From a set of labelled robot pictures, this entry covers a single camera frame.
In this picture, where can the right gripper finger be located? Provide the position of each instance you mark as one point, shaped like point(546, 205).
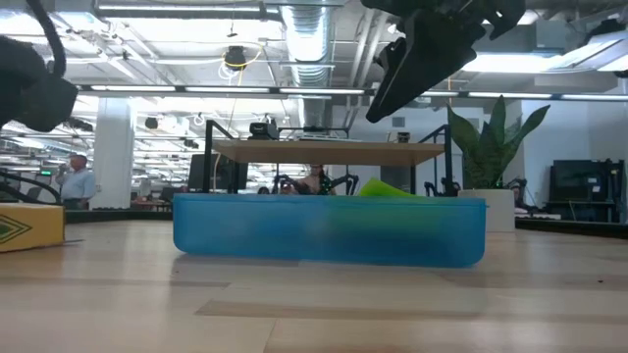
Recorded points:
point(422, 64)
point(387, 54)

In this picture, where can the green sticky note pad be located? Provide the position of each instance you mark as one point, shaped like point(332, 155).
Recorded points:
point(382, 188)

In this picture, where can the yellow crayon box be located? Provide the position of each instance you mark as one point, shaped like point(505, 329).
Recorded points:
point(29, 228)

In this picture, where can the blue translucent pencil case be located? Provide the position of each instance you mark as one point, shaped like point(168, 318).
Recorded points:
point(270, 230)

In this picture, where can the black background robot arm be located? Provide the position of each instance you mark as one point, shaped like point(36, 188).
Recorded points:
point(441, 188)
point(348, 184)
point(289, 185)

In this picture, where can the snake plant in white pot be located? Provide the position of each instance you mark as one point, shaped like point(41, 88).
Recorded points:
point(486, 152)

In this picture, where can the black curved tube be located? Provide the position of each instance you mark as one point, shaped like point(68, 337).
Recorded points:
point(29, 186)

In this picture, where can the wooden shelf riser black legs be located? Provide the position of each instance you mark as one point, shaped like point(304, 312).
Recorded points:
point(329, 153)

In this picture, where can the white column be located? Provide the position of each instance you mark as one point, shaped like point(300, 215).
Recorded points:
point(113, 147)

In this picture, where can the person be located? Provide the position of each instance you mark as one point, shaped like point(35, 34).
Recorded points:
point(316, 182)
point(76, 184)
point(519, 192)
point(263, 190)

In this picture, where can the long ceiling light strip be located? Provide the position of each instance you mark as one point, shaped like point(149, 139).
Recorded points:
point(225, 89)

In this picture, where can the black background monitor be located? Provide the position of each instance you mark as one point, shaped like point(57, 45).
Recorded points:
point(196, 171)

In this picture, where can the black equipment rack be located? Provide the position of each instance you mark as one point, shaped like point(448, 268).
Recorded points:
point(589, 191)

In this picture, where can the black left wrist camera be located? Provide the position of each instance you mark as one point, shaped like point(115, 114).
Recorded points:
point(49, 105)

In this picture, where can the silver ventilation duct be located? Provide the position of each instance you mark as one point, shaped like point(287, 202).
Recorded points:
point(306, 39)

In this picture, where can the black ceiling camera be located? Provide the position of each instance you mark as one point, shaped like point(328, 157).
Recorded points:
point(235, 58)

